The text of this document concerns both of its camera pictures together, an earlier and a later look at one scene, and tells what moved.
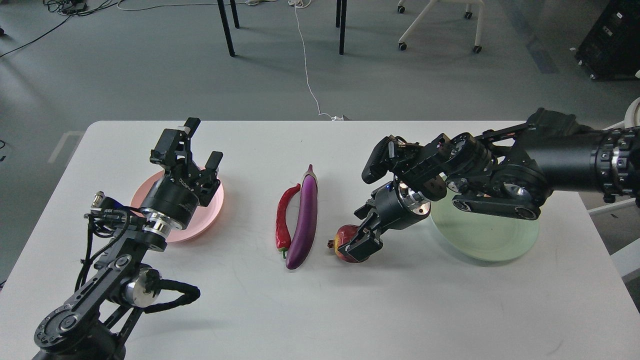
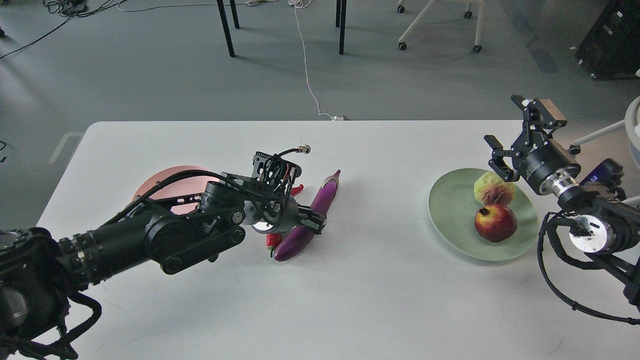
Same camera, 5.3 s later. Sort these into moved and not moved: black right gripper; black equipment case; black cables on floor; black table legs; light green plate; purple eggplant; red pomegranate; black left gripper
Moved: black left gripper; black right gripper; red pomegranate; purple eggplant
Not moved: black equipment case; black table legs; light green plate; black cables on floor
